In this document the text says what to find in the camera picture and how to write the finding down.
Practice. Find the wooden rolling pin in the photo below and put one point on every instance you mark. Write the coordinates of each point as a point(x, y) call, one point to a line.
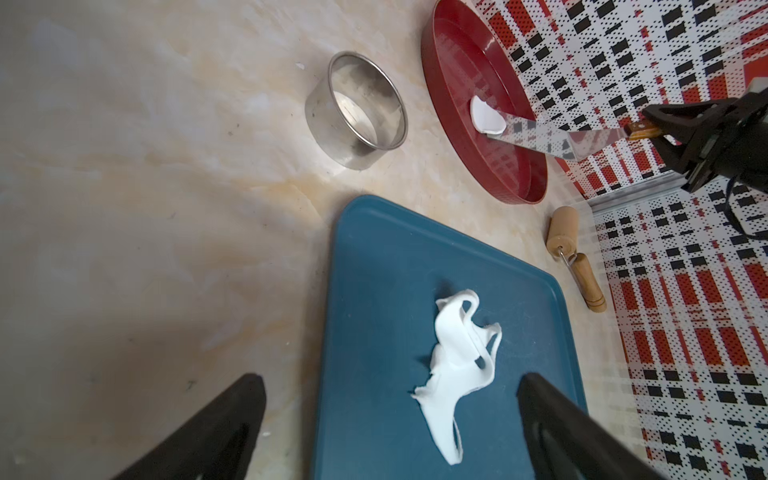
point(562, 244)

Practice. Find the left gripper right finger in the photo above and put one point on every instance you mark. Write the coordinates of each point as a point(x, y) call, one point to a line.
point(563, 442)

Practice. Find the white dough piece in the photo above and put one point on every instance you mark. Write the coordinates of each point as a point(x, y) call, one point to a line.
point(462, 362)

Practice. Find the round red tray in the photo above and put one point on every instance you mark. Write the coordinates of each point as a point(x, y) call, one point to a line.
point(466, 70)

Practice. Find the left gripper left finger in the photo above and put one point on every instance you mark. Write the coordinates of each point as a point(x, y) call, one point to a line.
point(216, 443)

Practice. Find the round cut dough wrapper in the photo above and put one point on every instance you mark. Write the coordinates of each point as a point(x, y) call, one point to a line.
point(485, 119)

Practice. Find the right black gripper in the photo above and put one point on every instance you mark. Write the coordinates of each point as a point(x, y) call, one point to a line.
point(717, 138)

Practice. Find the teal plastic tray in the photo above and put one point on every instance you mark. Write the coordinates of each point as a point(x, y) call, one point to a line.
point(389, 267)

